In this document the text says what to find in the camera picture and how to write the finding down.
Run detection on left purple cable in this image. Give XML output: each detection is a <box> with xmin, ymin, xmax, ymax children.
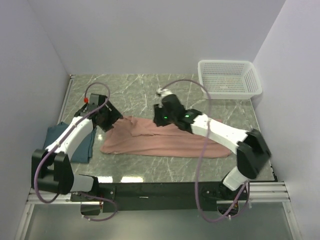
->
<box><xmin>33</xmin><ymin>82</ymin><xmax>118</xmax><ymax>223</ymax></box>

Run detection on aluminium frame rail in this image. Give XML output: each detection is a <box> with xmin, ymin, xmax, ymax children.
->
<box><xmin>26</xmin><ymin>182</ymin><xmax>291</xmax><ymax>205</ymax></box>

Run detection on pink t shirt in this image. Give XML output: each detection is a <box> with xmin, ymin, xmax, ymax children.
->
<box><xmin>99</xmin><ymin>115</ymin><xmax>231</xmax><ymax>159</ymax></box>

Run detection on black base beam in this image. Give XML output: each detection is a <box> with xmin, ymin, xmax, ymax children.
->
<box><xmin>69</xmin><ymin>182</ymin><xmax>251</xmax><ymax>216</ymax></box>

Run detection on purple cable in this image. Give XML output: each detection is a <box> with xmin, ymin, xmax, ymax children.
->
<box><xmin>162</xmin><ymin>79</ymin><xmax>251</xmax><ymax>223</ymax></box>
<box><xmin>33</xmin><ymin>82</ymin><xmax>118</xmax><ymax>223</ymax></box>

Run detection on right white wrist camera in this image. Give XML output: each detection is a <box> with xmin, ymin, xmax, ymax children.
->
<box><xmin>156</xmin><ymin>88</ymin><xmax>173</xmax><ymax>98</ymax></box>

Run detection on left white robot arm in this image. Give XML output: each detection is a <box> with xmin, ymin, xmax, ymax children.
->
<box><xmin>31</xmin><ymin>93</ymin><xmax>123</xmax><ymax>201</ymax></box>

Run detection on white plastic basket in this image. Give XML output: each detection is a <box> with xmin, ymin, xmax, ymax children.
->
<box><xmin>197</xmin><ymin>60</ymin><xmax>263</xmax><ymax>100</ymax></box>

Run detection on folded blue t shirt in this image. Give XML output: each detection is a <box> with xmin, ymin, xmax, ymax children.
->
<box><xmin>43</xmin><ymin>121</ymin><xmax>97</xmax><ymax>164</ymax></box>

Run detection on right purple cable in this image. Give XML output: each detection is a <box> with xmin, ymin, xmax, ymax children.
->
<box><xmin>162</xmin><ymin>79</ymin><xmax>251</xmax><ymax>223</ymax></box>

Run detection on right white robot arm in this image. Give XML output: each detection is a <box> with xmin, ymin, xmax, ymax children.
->
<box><xmin>153</xmin><ymin>89</ymin><xmax>272</xmax><ymax>200</ymax></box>

